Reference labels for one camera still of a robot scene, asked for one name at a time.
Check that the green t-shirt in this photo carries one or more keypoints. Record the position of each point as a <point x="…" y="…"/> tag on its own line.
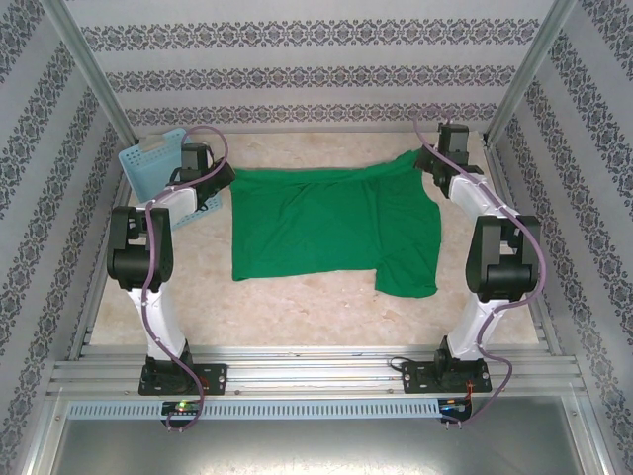
<point x="321" y="222"/>

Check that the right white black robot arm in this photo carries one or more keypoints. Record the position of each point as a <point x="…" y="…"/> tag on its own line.
<point x="475" y="316"/>

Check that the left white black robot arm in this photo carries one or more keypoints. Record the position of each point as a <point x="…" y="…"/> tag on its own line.
<point x="158" y="316"/>

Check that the light blue perforated plastic basket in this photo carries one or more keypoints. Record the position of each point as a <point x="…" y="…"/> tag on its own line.
<point x="143" y="168"/>

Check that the small controller board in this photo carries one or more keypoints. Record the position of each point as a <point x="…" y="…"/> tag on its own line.
<point x="183" y="407"/>
<point x="455" y="406"/>

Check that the grey metal sheet panel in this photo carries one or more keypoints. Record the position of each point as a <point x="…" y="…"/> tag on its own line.
<point x="321" y="447"/>

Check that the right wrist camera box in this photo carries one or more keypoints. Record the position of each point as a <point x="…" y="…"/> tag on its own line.
<point x="452" y="138"/>

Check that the aluminium frame post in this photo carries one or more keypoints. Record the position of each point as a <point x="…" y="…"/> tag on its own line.
<point x="94" y="74"/>
<point x="529" y="74"/>

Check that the aluminium side rail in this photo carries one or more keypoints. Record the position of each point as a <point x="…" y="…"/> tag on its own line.
<point x="541" y="316"/>
<point x="99" y="297"/>

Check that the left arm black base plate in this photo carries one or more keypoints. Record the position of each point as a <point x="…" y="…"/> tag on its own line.
<point x="212" y="381"/>

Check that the aluminium mounting rail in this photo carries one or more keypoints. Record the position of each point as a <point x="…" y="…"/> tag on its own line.
<point x="306" y="368"/>

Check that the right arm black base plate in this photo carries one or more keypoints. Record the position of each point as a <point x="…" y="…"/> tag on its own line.
<point x="420" y="378"/>

